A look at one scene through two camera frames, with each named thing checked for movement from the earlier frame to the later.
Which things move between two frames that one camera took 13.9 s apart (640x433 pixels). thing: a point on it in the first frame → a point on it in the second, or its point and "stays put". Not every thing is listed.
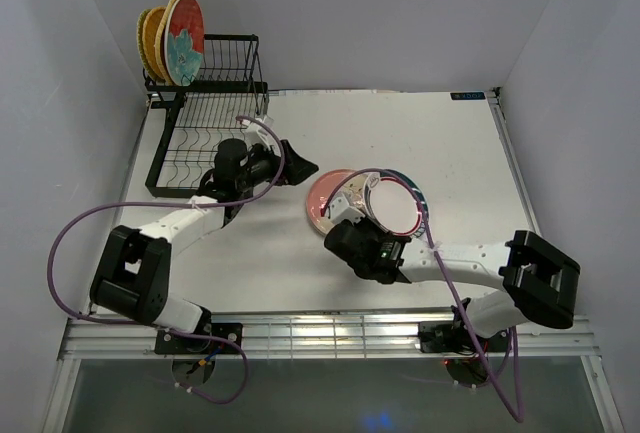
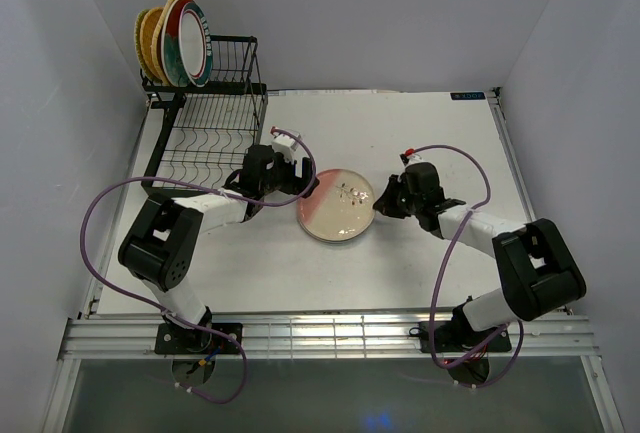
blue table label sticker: x=467 y=96 stays put
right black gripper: x=363 y=221 → x=386 y=202
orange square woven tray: x=162 y=16 stays put
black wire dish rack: x=200 y=117 stays put
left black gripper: x=295 y=168 → x=296 y=184
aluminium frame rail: x=88 y=338 stays put
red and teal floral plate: x=184 y=40 stays put
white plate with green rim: x=393 y=200 → x=195 y=44
